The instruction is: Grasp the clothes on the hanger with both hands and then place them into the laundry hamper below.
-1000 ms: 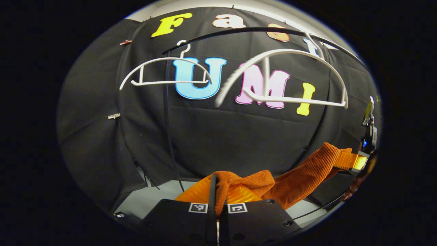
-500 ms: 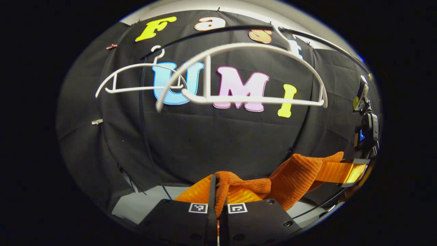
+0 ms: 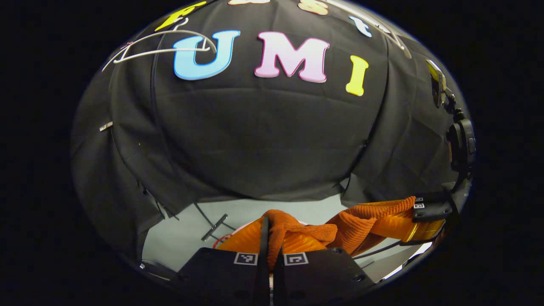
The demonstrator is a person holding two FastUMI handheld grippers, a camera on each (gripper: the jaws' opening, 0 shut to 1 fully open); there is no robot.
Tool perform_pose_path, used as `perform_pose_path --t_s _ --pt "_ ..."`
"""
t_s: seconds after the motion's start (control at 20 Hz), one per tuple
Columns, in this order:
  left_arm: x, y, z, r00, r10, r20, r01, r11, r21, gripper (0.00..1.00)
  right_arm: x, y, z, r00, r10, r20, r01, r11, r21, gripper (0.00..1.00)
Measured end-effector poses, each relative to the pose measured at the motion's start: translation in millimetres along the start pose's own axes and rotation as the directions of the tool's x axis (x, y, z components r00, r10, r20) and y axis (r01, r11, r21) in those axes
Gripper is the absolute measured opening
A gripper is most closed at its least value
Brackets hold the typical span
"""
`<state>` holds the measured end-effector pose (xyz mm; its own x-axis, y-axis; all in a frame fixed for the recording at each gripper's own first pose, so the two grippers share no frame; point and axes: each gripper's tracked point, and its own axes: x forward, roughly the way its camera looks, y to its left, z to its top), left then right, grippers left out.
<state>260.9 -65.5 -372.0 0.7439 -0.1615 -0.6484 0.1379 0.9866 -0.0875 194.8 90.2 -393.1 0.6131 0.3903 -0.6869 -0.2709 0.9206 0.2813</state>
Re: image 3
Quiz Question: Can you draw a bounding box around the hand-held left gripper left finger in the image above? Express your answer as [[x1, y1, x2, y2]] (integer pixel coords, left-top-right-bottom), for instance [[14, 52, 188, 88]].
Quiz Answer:
[[174, 216, 270, 306]]

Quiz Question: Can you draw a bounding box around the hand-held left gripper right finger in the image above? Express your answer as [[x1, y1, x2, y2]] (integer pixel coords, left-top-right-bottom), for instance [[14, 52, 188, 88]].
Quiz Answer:
[[272, 232, 377, 306]]

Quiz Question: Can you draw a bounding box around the white laundry hamper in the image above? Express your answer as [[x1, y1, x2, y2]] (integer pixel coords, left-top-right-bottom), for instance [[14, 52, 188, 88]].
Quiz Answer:
[[212, 220, 309, 251]]

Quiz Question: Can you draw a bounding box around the orange corduroy jacket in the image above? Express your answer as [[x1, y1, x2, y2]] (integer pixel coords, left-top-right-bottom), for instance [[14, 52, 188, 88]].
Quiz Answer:
[[263, 196, 417, 272]]

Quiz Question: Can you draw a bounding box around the white plastic hanger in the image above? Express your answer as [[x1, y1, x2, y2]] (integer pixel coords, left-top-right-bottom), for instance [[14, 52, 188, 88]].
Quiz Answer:
[[326, 0, 413, 60], [101, 17, 218, 73]]

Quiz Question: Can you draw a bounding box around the thin grey cable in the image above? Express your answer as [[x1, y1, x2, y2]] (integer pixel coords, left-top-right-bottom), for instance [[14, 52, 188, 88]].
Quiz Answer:
[[352, 240, 409, 260]]

